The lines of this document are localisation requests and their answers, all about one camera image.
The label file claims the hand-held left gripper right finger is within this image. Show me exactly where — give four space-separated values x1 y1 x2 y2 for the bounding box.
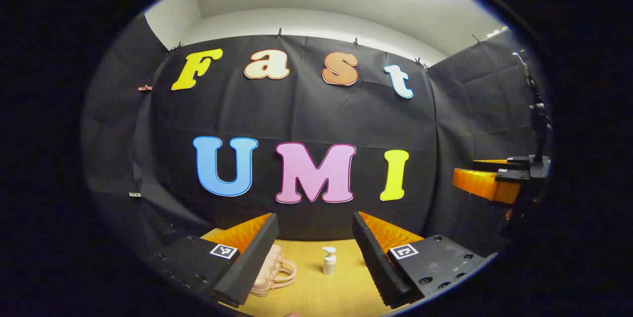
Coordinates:
352 211 488 309

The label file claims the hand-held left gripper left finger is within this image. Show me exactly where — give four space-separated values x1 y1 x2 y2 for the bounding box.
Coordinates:
143 212 279 308

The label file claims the pink suitcase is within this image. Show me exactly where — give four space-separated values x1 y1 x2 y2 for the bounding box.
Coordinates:
250 244 298 298

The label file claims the white pump bottle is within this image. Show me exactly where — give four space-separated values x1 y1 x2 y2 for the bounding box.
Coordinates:
321 246 338 276

